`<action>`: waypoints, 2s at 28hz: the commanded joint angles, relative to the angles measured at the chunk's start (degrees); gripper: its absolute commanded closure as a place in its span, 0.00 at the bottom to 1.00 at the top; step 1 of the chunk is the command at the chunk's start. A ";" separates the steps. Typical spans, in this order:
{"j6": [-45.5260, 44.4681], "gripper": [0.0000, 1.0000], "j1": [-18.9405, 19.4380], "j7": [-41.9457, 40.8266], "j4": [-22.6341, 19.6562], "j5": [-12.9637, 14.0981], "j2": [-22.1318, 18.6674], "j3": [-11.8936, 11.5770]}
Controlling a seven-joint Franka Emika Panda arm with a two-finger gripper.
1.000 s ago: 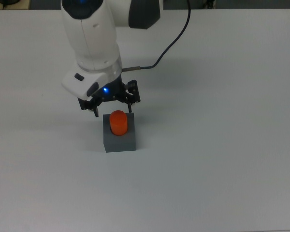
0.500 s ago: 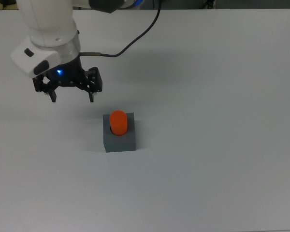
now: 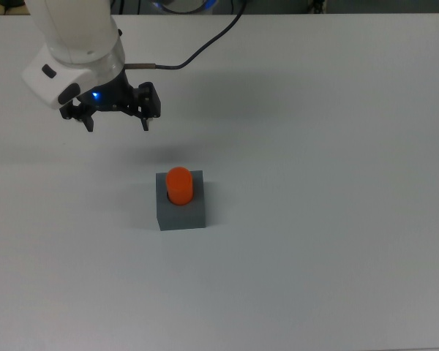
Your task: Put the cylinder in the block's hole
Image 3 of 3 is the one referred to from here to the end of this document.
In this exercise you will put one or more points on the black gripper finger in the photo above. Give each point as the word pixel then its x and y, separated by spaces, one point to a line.
pixel 82 115
pixel 150 104

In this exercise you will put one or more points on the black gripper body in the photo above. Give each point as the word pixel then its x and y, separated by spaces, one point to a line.
pixel 109 96

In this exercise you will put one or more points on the orange cylinder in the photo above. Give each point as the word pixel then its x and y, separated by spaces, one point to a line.
pixel 180 186

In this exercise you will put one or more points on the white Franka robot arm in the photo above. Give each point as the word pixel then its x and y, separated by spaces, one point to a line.
pixel 73 29

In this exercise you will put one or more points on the grey block with hole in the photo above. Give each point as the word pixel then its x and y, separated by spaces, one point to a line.
pixel 183 218

